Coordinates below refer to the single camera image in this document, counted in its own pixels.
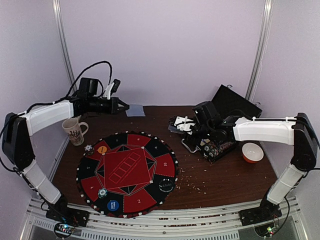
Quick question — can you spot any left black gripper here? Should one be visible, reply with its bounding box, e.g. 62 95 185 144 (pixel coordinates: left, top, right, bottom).
87 96 129 115

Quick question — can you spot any orange big blind button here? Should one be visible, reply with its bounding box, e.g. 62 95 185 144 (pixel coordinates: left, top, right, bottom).
97 146 108 154

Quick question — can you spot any poker chip stack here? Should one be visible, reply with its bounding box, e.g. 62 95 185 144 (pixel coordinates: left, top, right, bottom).
98 188 108 199
84 144 95 156

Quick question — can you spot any clear dealer button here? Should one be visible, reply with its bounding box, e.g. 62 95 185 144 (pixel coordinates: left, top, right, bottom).
158 178 175 193

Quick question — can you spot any blue small blind button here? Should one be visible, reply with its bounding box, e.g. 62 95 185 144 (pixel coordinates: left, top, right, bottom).
107 200 120 212

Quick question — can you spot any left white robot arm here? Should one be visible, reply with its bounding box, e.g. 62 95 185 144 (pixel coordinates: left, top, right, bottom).
1 77 130 222

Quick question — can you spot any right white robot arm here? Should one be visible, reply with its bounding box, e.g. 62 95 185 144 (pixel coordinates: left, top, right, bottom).
191 101 320 221

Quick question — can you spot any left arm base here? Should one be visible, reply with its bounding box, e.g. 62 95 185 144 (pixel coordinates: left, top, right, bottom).
45 206 90 227

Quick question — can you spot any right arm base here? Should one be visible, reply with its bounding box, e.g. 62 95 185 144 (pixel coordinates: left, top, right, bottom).
239 205 283 226

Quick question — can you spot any back right chip row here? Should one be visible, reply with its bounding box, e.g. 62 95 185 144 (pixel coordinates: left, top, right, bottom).
203 141 224 154

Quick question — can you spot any chip row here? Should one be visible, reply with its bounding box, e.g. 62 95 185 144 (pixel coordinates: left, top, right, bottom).
208 142 234 162
203 141 224 154

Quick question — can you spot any front right chip row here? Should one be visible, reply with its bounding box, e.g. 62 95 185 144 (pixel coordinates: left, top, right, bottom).
208 142 234 162

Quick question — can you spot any black poker chip case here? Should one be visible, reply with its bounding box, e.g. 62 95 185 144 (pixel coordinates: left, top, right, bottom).
181 85 262 164

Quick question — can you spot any orange white bowl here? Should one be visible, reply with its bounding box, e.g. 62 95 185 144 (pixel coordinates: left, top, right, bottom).
242 142 264 164

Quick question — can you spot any white floral mug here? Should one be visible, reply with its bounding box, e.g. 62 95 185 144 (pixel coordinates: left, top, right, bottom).
62 117 89 146

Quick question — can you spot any round red black poker mat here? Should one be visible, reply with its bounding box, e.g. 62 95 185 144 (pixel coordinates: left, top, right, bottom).
75 131 179 219

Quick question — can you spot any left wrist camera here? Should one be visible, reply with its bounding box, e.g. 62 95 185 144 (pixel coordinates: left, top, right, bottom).
102 79 121 100

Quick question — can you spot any front aluminium rail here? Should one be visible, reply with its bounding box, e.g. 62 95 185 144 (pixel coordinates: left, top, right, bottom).
24 196 302 240

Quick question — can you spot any right aluminium frame post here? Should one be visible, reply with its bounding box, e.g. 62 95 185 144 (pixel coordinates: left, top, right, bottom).
245 0 274 102

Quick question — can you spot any aluminium frame post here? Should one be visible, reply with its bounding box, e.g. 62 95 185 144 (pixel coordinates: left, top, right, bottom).
245 0 274 102
52 0 77 100

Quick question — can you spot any left aluminium frame post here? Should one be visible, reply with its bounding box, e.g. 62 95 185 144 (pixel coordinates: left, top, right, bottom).
52 0 77 100

